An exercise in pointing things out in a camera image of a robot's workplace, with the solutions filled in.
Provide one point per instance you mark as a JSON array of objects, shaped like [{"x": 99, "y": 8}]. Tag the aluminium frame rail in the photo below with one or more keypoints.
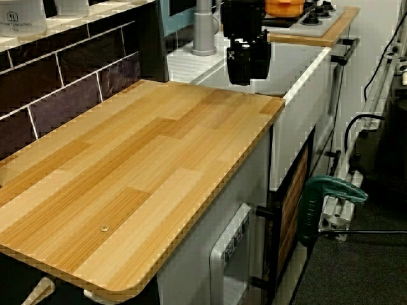
[{"x": 340, "y": 197}]

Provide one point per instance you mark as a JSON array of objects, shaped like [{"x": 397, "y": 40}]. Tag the wooden stove countertop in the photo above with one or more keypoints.
[{"x": 337, "y": 33}]

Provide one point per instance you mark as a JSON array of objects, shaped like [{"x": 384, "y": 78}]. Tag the wood slat cabinet door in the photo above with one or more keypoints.
[{"x": 291, "y": 206}]

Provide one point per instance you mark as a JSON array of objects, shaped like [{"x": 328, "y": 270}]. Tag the orange toy pot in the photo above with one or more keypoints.
[{"x": 284, "y": 8}]

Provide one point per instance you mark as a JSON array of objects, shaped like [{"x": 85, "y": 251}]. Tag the dark tile backsplash panel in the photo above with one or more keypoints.
[{"x": 63, "y": 82}]

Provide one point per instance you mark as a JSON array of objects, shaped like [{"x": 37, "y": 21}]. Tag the teal toy cabinet box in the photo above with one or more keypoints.
[{"x": 165, "y": 17}]

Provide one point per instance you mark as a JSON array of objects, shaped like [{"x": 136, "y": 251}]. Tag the white lidded jar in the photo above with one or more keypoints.
[{"x": 22, "y": 19}]

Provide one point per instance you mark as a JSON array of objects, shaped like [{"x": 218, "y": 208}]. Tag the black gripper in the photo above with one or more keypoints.
[{"x": 243, "y": 19}]

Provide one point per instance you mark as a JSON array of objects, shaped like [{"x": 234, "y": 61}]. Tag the white kitchen cabinet body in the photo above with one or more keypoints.
[{"x": 203, "y": 222}]

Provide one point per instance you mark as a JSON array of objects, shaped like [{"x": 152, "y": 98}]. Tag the white plain container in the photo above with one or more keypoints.
[{"x": 72, "y": 7}]

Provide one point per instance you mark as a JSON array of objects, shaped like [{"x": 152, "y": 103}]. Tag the beige backsplash shelf ledge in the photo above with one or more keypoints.
[{"x": 95, "y": 17}]

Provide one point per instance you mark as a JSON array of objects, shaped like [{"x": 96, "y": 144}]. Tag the white toy sink unit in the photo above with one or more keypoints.
[{"x": 302, "y": 120}]

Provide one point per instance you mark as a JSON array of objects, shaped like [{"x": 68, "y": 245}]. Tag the gray toy stove top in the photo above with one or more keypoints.
[{"x": 318, "y": 23}]

